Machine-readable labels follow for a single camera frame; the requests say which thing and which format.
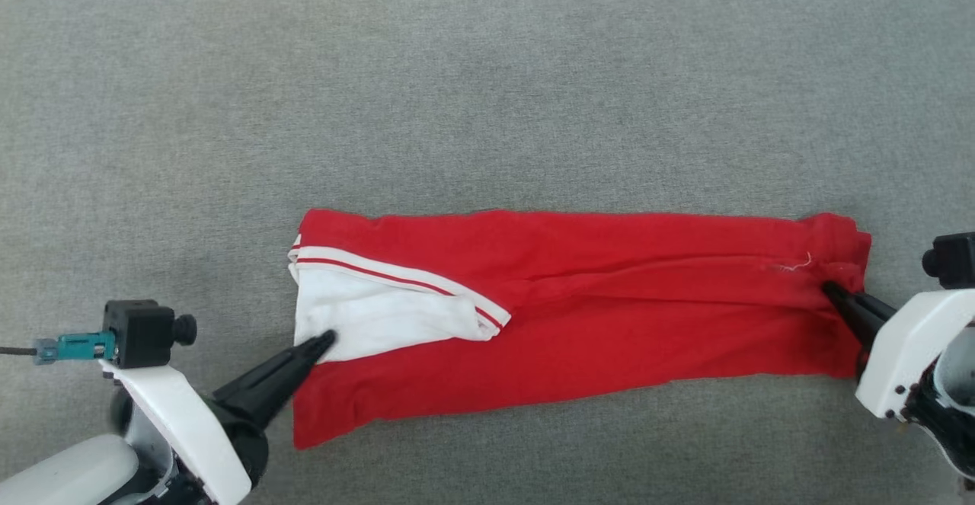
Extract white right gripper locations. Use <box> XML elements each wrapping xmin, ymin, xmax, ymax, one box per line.
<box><xmin>820</xmin><ymin>283</ymin><xmax>975</xmax><ymax>422</ymax></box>

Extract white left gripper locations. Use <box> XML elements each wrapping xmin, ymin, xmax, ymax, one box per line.
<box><xmin>99</xmin><ymin>330</ymin><xmax>337</xmax><ymax>505</ymax></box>

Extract red garment with white stripes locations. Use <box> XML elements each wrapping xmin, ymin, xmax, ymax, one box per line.
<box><xmin>287</xmin><ymin>209</ymin><xmax>872</xmax><ymax>450</ymax></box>

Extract grey fabric sofa cushion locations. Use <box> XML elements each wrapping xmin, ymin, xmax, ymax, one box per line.
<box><xmin>0</xmin><ymin>0</ymin><xmax>975</xmax><ymax>505</ymax></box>

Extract teal cable connector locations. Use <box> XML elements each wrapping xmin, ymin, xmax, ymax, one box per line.
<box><xmin>34</xmin><ymin>331</ymin><xmax>117</xmax><ymax>366</ymax></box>

